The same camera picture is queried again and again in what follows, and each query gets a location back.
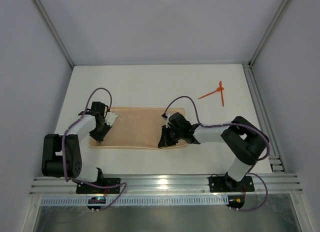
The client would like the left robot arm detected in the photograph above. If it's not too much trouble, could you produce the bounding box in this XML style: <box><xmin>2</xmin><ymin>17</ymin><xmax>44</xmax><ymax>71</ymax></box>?
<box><xmin>41</xmin><ymin>102</ymin><xmax>118</xmax><ymax>183</ymax></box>

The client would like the aluminium front rail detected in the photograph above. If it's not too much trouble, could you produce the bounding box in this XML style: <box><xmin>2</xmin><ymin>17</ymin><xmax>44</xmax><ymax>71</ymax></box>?
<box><xmin>29</xmin><ymin>173</ymin><xmax>303</xmax><ymax>196</ymax></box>

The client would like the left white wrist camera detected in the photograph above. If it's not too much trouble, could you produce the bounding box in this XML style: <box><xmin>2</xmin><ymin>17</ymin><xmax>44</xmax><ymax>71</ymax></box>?
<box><xmin>104</xmin><ymin>111</ymin><xmax>118</xmax><ymax>126</ymax></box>

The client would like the frame post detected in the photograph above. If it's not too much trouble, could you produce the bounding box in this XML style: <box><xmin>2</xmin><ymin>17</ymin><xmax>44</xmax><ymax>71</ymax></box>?
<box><xmin>32</xmin><ymin>0</ymin><xmax>75</xmax><ymax>69</ymax></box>
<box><xmin>248</xmin><ymin>0</ymin><xmax>292</xmax><ymax>67</ymax></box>

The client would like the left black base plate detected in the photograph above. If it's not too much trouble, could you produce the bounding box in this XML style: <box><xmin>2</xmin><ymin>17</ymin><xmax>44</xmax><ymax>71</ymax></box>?
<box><xmin>76</xmin><ymin>178</ymin><xmax>121</xmax><ymax>195</ymax></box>

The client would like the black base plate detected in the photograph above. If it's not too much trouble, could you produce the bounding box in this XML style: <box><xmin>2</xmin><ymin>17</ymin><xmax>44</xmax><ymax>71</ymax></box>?
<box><xmin>208</xmin><ymin>174</ymin><xmax>255</xmax><ymax>193</ymax></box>
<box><xmin>76</xmin><ymin>178</ymin><xmax>121</xmax><ymax>195</ymax></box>

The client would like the aluminium rail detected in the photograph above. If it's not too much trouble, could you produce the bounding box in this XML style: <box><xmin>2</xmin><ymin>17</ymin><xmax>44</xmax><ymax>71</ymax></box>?
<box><xmin>29</xmin><ymin>173</ymin><xmax>303</xmax><ymax>196</ymax></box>
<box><xmin>242</xmin><ymin>62</ymin><xmax>287</xmax><ymax>174</ymax></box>

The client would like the perforated cable tray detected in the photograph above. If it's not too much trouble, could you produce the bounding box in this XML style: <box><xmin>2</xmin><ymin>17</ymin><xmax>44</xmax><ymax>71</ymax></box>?
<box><xmin>40</xmin><ymin>194</ymin><xmax>229</xmax><ymax>207</ymax></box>

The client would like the orange plastic fork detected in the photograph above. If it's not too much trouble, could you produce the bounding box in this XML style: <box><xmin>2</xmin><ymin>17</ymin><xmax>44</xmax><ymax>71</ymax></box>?
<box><xmin>198</xmin><ymin>87</ymin><xmax>224</xmax><ymax>99</ymax></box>

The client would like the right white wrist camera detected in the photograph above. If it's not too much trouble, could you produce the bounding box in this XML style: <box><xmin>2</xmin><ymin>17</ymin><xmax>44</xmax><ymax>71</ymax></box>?
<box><xmin>162</xmin><ymin>113</ymin><xmax>172</xmax><ymax>128</ymax></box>

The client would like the peach cloth napkin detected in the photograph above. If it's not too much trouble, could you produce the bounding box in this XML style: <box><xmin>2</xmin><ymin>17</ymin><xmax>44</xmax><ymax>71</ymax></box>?
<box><xmin>88</xmin><ymin>106</ymin><xmax>188</xmax><ymax>150</ymax></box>

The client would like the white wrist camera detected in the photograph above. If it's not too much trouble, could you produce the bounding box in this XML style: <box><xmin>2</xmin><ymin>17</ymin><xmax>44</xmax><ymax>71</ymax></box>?
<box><xmin>162</xmin><ymin>113</ymin><xmax>172</xmax><ymax>128</ymax></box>
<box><xmin>104</xmin><ymin>111</ymin><xmax>118</xmax><ymax>126</ymax></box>

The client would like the right frame post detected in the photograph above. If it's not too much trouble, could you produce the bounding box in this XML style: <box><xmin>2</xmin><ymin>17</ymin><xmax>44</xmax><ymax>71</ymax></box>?
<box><xmin>248</xmin><ymin>0</ymin><xmax>292</xmax><ymax>67</ymax></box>

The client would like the orange plastic knife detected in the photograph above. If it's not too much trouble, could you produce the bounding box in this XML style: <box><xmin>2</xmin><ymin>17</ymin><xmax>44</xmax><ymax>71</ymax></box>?
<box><xmin>219</xmin><ymin>81</ymin><xmax>225</xmax><ymax>107</ymax></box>

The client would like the left frame post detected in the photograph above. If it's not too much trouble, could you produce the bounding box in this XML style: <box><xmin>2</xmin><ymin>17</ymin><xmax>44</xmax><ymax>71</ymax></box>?
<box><xmin>32</xmin><ymin>0</ymin><xmax>75</xmax><ymax>69</ymax></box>

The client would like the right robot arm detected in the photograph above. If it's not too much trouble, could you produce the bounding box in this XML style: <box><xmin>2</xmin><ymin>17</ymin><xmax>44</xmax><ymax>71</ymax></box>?
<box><xmin>158</xmin><ymin>113</ymin><xmax>270</xmax><ymax>191</ymax></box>

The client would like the right side aluminium rail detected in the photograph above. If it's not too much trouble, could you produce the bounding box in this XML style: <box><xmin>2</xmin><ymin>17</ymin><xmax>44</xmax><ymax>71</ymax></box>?
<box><xmin>242</xmin><ymin>62</ymin><xmax>287</xmax><ymax>174</ymax></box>

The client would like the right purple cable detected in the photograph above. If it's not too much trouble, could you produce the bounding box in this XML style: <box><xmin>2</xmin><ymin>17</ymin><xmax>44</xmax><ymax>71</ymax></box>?
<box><xmin>162</xmin><ymin>96</ymin><xmax>271</xmax><ymax>213</ymax></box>

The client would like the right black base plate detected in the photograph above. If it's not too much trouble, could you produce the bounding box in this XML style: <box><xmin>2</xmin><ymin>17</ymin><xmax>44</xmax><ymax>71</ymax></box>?
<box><xmin>208</xmin><ymin>174</ymin><xmax>255</xmax><ymax>193</ymax></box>

